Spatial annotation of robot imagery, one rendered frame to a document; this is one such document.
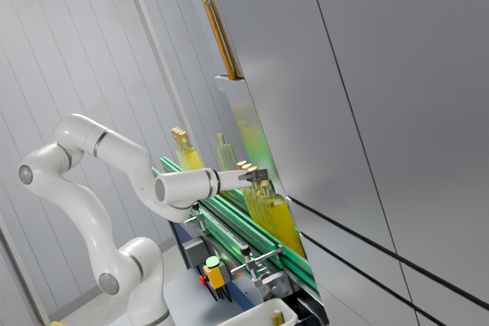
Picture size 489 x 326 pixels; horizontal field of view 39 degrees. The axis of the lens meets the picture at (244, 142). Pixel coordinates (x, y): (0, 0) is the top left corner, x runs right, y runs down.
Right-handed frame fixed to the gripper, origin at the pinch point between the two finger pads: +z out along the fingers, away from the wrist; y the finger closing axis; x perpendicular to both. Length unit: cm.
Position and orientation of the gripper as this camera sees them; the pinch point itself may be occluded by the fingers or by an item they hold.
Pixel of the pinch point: (257, 175)
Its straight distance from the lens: 203.0
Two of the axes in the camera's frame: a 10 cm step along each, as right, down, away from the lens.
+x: -1.5, -9.9, 0.5
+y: 5.2, -1.2, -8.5
